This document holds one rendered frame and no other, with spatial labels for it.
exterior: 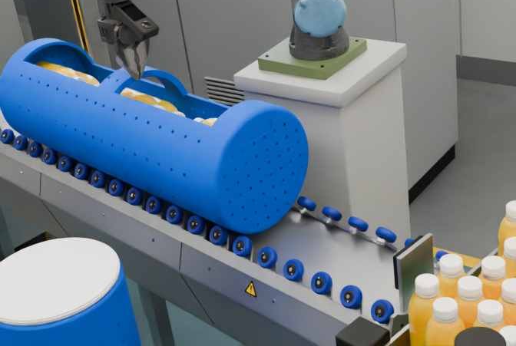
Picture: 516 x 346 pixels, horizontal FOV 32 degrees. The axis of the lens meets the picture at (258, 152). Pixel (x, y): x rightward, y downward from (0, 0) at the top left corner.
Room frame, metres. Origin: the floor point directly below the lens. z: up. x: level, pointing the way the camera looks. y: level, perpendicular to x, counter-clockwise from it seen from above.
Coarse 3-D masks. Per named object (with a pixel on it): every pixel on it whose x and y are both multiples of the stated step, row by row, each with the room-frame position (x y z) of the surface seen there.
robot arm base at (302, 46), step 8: (296, 32) 2.08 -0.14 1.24; (336, 32) 2.06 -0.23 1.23; (344, 32) 2.08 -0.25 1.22; (296, 40) 2.07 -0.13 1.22; (304, 40) 2.05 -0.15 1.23; (312, 40) 2.04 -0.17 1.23; (320, 40) 2.04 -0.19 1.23; (328, 40) 2.05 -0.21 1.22; (336, 40) 2.05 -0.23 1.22; (344, 40) 2.07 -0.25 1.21; (296, 48) 2.06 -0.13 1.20; (304, 48) 2.05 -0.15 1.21; (312, 48) 2.04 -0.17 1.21; (320, 48) 2.04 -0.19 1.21; (328, 48) 2.05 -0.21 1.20; (336, 48) 2.04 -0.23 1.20; (344, 48) 2.06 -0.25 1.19; (296, 56) 2.06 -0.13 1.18; (304, 56) 2.05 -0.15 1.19; (312, 56) 2.04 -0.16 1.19; (320, 56) 2.03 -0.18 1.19; (328, 56) 2.03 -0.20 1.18; (336, 56) 2.04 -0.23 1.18
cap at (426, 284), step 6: (420, 276) 1.23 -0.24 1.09; (426, 276) 1.23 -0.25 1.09; (432, 276) 1.22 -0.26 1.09; (420, 282) 1.21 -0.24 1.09; (426, 282) 1.21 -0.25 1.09; (432, 282) 1.21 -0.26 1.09; (420, 288) 1.20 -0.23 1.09; (426, 288) 1.20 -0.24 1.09; (432, 288) 1.20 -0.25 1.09; (426, 294) 1.20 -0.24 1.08; (432, 294) 1.20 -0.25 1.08
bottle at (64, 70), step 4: (36, 64) 2.30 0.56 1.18; (40, 64) 2.29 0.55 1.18; (44, 64) 2.28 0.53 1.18; (48, 64) 2.27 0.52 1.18; (52, 64) 2.27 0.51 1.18; (56, 64) 2.27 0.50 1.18; (48, 68) 2.25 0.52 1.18; (52, 68) 2.24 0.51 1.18; (56, 68) 2.24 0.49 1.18; (60, 68) 2.23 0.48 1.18; (64, 68) 2.22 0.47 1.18; (68, 68) 2.22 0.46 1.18; (60, 72) 2.21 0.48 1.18; (64, 72) 2.20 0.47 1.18; (68, 72) 2.20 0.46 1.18; (72, 72) 2.21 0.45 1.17; (76, 72) 2.22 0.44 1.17; (68, 76) 2.19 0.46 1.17; (72, 76) 2.20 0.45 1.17; (76, 76) 2.19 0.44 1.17
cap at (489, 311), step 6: (486, 300) 1.14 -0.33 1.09; (492, 300) 1.14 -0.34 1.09; (480, 306) 1.13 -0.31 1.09; (486, 306) 1.13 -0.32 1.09; (492, 306) 1.12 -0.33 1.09; (498, 306) 1.12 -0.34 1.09; (480, 312) 1.12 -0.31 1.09; (486, 312) 1.11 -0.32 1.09; (492, 312) 1.11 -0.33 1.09; (498, 312) 1.11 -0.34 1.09; (480, 318) 1.12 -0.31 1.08; (486, 318) 1.11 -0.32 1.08; (492, 318) 1.10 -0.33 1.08; (498, 318) 1.11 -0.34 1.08
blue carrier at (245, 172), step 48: (48, 48) 2.35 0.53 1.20; (0, 96) 2.23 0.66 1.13; (48, 96) 2.07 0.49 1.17; (96, 96) 1.95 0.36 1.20; (192, 96) 2.04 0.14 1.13; (48, 144) 2.10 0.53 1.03; (96, 144) 1.89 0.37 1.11; (144, 144) 1.76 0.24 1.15; (192, 144) 1.67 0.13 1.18; (240, 144) 1.63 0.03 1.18; (288, 144) 1.72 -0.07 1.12; (192, 192) 1.63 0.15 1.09; (240, 192) 1.62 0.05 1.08; (288, 192) 1.71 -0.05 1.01
